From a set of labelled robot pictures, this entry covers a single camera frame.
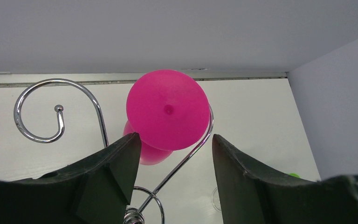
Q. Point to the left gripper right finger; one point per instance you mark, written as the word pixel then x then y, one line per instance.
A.
pixel 252 192

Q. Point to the green wine glass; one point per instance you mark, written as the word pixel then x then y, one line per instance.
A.
pixel 294 175

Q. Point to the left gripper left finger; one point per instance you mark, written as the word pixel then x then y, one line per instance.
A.
pixel 94 190

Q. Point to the clear wine glass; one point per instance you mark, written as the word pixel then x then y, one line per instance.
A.
pixel 216 200

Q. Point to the pink wine glass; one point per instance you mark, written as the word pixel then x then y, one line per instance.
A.
pixel 169 110

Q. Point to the chrome wire glass rack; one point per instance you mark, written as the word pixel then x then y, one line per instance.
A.
pixel 132 216

